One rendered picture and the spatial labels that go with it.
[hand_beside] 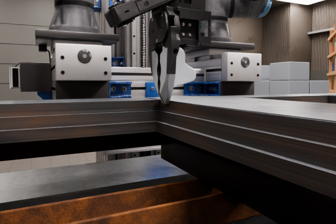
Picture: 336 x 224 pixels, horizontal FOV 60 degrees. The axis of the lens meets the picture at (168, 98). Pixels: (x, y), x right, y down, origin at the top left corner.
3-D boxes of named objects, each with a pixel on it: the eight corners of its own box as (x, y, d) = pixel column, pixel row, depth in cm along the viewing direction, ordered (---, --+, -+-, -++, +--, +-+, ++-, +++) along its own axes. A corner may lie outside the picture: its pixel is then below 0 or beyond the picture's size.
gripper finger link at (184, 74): (199, 104, 47) (200, 47, 47) (167, 105, 45) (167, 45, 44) (190, 103, 50) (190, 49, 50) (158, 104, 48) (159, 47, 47)
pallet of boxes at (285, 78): (236, 133, 526) (236, 66, 520) (272, 130, 558) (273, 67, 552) (287, 146, 414) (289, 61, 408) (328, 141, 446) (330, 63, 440)
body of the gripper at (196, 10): (211, 47, 47) (212, -29, 47) (163, 44, 43) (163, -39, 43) (188, 52, 54) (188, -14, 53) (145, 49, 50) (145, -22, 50)
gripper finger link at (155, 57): (190, 103, 50) (190, 49, 50) (158, 104, 48) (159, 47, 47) (181, 102, 53) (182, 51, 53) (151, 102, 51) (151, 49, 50)
